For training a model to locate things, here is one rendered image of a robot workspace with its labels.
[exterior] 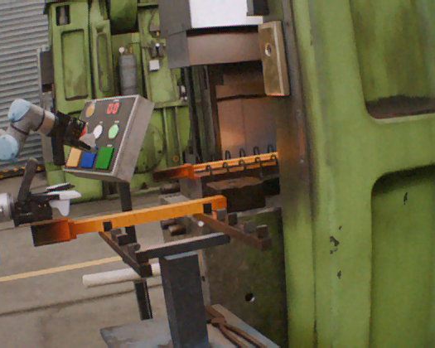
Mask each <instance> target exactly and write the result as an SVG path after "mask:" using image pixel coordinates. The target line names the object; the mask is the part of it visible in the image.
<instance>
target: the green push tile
mask: <svg viewBox="0 0 435 348"><path fill-rule="evenodd" d="M114 149H115V148H114V147H102V148H100V151H99V155H98V158H97V161H96V164H95V167H94V168H95V169H99V170H108V169H109V166H110V163H111V159H112V156H113V154H114Z"/></svg>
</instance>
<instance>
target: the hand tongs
mask: <svg viewBox="0 0 435 348"><path fill-rule="evenodd" d="M205 314H206V322H207V324H210V323H211V324H212V326H214V327H219V328H220V329H221V331H222V332H223V334H224V335H225V336H226V337H227V338H228V339H229V340H230V341H231V342H233V343H234V344H236V345H237V346H238V347H239V348H248V347H247V346H246V345H245V344H243V343H242V342H241V341H239V340H237V339H236V338H235V337H234V336H232V335H231V334H230V333H229V332H228V331H227V330H226V329H228V330H229V329H230V330H232V331H233V332H235V333H236V334H238V335H241V336H242V337H243V338H244V339H245V340H248V341H249V342H250V343H252V344H253V345H255V346H257V347H258V348H268V347H267V346H265V345H264V344H263V343H260V342H259V341H257V340H256V339H255V338H253V337H252V336H250V335H249V334H247V333H245V332H244V331H242V330H241V329H239V328H237V327H235V326H232V325H230V324H229V323H227V322H226V320H225V319H224V315H223V314H221V313H220V312H218V311H216V310H215V309H214V308H213V307H212V306H211V305H205ZM225 328H226V329H225Z"/></svg>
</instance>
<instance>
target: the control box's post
mask: <svg viewBox="0 0 435 348"><path fill-rule="evenodd" d="M118 192H119V198H120V205H121V209H122V212H126V211H131V210H132V201H131V193H130V186H129V183H121V181H118ZM124 228H125V233H127V234H128V244H134V243H137V237H136V230H135V225H130V226H125V227H124ZM133 286H134V287H135V293H136V298H137V304H138V310H139V316H140V321H142V320H146V319H147V320H149V319H150V313H149V308H148V307H147V296H146V289H144V283H136V284H133Z"/></svg>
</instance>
